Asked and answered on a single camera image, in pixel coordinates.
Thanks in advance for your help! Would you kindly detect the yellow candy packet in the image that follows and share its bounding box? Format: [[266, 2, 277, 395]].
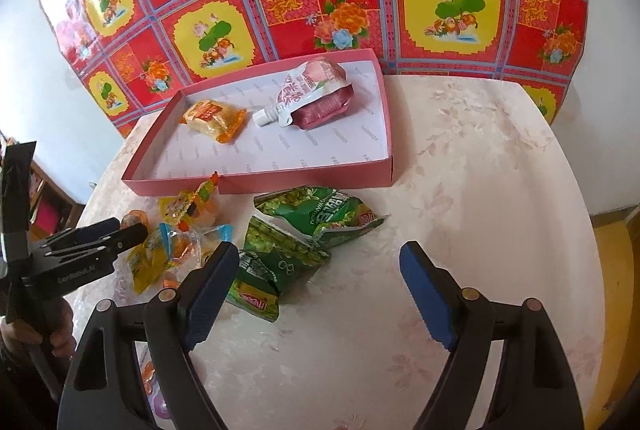
[[125, 246, 172, 295]]

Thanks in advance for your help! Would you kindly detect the orange cake packet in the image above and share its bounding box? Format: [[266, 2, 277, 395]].
[[180, 98, 249, 145]]

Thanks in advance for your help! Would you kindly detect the person's left hand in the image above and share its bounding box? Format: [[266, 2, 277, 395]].
[[0, 295, 75, 361]]

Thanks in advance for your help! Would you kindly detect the blue-edged clear snack packet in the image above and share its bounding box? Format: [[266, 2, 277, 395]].
[[146, 222, 236, 271]]

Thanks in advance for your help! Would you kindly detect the purple print snack packet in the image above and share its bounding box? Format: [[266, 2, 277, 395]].
[[140, 360, 173, 418]]

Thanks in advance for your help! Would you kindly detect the green pea packet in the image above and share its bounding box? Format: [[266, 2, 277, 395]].
[[225, 215, 331, 323], [254, 186, 391, 251]]

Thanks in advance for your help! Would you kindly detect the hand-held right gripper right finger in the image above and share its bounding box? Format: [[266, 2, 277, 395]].
[[399, 241, 586, 430]]

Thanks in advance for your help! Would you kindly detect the wooden shelf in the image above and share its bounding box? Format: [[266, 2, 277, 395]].
[[0, 137, 86, 241]]

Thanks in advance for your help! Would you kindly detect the striped-top cartoon candy packet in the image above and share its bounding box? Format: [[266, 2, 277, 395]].
[[159, 172, 222, 231]]

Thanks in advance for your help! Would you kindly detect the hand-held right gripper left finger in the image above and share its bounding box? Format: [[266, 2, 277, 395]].
[[59, 241, 241, 430]]

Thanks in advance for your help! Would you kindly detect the small orange-brown snack packet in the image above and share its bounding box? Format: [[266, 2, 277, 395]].
[[121, 210, 150, 231]]

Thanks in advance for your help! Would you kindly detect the cream floral tablecloth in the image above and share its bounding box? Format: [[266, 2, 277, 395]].
[[75, 72, 608, 430]]

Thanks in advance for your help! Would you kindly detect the pink cardboard box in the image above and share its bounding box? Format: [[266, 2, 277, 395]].
[[121, 48, 396, 197]]

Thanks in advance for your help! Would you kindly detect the pink drink pouch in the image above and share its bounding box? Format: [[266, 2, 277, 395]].
[[251, 58, 354, 131]]

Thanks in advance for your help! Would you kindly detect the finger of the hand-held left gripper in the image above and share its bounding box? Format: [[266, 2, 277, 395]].
[[45, 223, 150, 261], [35, 217, 122, 251]]

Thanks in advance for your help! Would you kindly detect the person's left forearm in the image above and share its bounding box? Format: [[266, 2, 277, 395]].
[[0, 340, 66, 430]]

